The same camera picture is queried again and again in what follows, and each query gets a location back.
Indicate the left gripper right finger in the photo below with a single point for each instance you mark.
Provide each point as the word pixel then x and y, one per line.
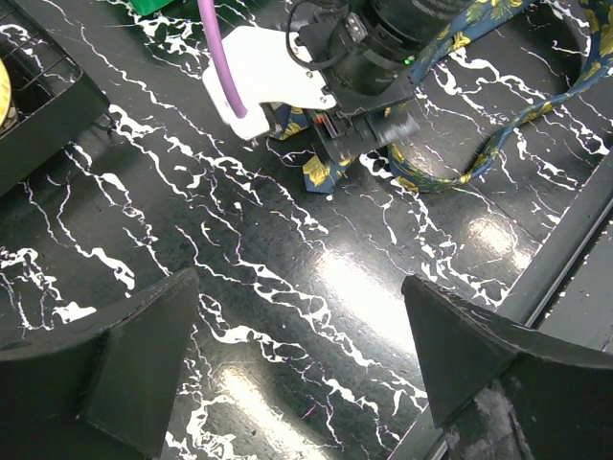
pixel 500 390

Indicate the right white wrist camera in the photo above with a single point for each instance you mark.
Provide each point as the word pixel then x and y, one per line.
pixel 252 67

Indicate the green plastic bin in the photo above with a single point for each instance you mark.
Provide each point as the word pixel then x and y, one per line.
pixel 146 7

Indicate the black wire dish rack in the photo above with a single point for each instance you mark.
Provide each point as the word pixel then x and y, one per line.
pixel 55 98

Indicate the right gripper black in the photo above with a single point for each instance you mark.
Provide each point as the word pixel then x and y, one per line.
pixel 371 55

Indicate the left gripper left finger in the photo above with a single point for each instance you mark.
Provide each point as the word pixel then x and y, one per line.
pixel 100 387

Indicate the blue yellow floral tie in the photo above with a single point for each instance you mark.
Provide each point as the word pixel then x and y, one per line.
pixel 480 18

